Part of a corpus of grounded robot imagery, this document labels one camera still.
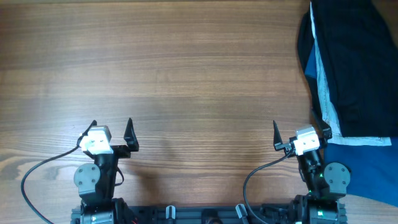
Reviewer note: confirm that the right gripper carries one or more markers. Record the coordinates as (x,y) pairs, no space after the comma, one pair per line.
(278,144)

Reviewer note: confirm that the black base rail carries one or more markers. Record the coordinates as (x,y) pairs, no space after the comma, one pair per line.
(211,214)

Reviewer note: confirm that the blue cloth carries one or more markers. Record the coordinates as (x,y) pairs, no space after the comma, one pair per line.
(373,169)

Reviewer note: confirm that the light blue denim shorts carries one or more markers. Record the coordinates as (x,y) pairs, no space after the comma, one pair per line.
(328,112)

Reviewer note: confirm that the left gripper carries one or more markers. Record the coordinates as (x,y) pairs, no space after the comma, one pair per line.
(123,152)

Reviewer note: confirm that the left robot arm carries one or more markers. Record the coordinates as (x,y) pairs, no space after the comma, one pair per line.
(96,181)

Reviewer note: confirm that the black shorts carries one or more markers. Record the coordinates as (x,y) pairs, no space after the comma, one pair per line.
(360,62)

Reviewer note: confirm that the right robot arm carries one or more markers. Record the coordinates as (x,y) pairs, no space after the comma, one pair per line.
(326,183)

